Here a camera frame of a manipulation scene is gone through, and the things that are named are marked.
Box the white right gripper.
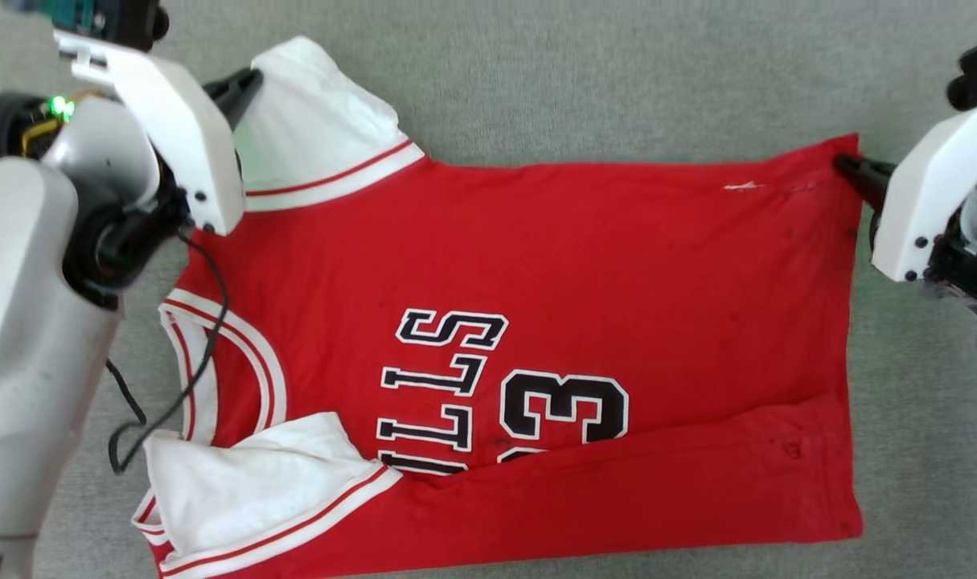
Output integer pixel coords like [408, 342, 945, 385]
[833, 102, 977, 283]

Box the black cable with teal plug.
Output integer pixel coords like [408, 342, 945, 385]
[2, 0, 97, 35]

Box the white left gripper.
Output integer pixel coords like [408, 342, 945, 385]
[52, 30, 265, 236]

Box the red white basketball jersey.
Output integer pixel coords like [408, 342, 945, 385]
[132, 36, 865, 579]

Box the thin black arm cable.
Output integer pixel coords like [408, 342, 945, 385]
[105, 228, 231, 476]

